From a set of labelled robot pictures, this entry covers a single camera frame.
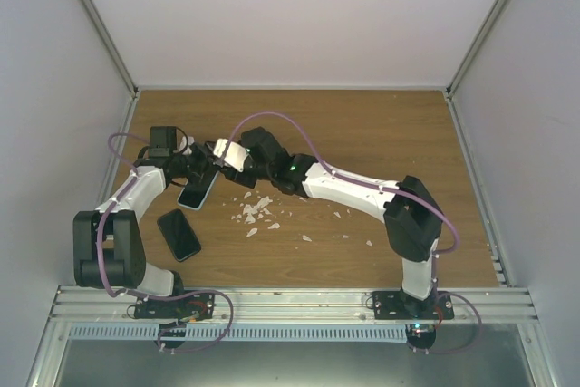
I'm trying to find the right aluminium frame post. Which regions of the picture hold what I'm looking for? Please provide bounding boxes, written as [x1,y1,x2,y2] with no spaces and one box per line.
[445,0,511,100]

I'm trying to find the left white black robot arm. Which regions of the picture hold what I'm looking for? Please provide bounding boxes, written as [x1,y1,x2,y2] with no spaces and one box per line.
[72,126,215,318]

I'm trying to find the aluminium front rail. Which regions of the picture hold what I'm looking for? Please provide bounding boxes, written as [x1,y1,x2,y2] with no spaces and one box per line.
[49,286,538,324]

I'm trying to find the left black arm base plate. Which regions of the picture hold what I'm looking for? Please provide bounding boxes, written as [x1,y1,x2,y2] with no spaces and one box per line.
[126,292,215,322]

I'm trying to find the black phone case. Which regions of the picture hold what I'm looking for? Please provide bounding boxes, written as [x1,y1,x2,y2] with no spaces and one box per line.
[203,141,224,167]

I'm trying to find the slotted grey cable duct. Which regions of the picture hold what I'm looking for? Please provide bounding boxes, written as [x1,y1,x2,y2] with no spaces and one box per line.
[69,323,407,343]

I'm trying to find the aluminium frame post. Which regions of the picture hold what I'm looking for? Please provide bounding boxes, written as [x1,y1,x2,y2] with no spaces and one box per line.
[78,0,139,100]
[445,0,511,100]

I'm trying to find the black phone lower left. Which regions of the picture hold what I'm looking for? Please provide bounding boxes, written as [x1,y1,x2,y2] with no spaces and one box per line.
[157,208,201,262]

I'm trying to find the white debris pile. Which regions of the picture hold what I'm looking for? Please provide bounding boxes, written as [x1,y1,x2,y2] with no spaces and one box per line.
[216,192,382,247]

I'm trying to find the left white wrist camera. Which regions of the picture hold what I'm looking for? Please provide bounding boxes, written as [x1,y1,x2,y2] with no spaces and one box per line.
[177,135,195,155]

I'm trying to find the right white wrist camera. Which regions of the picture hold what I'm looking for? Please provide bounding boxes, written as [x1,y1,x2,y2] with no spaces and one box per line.
[213,138,250,172]

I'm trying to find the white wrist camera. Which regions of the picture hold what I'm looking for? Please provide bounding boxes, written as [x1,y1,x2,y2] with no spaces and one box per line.
[177,135,195,155]
[213,138,250,172]

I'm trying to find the phone in light blue case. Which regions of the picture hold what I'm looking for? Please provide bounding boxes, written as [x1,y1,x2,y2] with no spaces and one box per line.
[177,167,218,210]

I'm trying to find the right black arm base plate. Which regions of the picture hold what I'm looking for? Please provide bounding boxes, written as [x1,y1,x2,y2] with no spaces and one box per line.
[371,289,455,320]

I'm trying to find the left aluminium frame post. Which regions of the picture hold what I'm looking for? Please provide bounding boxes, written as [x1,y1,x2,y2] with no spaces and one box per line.
[78,0,139,100]

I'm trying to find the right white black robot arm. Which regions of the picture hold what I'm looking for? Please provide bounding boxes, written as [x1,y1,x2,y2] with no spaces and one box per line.
[213,127,442,319]

